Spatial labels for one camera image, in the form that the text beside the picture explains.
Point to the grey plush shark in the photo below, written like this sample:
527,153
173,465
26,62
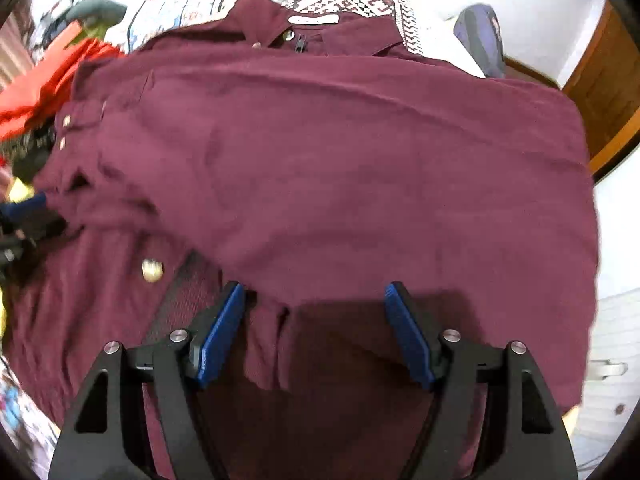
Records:
97,7

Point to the red garment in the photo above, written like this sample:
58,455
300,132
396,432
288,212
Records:
45,95

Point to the brown wooden door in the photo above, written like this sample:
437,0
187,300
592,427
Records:
607,90

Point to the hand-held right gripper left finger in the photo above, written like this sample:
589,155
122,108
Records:
222,330

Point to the maroon button-up shirt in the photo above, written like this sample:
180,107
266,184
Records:
350,160

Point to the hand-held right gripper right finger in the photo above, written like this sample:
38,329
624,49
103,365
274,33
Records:
407,330

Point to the grey-blue backpack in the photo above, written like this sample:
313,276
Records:
480,40

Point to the cream bed sheet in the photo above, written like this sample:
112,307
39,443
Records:
442,42

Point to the striped brown curtain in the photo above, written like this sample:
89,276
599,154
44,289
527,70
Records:
12,55

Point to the yellow garment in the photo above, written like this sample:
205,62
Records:
20,190

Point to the pile of household clutter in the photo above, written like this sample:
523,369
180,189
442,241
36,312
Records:
50,17

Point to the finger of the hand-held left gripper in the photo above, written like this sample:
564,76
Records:
25,206

